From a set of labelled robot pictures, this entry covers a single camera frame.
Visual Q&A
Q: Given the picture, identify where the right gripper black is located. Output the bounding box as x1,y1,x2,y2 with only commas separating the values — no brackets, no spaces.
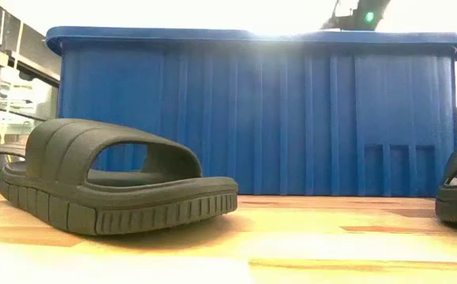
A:
320,16,358,32

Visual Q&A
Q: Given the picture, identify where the grey metal frame beam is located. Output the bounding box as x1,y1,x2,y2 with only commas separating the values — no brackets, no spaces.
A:
0,0,62,88

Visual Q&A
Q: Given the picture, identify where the blue ribbed plastic bin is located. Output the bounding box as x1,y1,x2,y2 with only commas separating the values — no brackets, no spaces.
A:
44,25,457,198

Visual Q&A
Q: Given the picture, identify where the dark framed glass window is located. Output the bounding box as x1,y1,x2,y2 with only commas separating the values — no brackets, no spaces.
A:
0,66,60,147

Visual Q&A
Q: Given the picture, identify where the dark green foam slide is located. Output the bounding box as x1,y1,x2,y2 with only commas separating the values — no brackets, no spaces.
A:
0,118,239,237

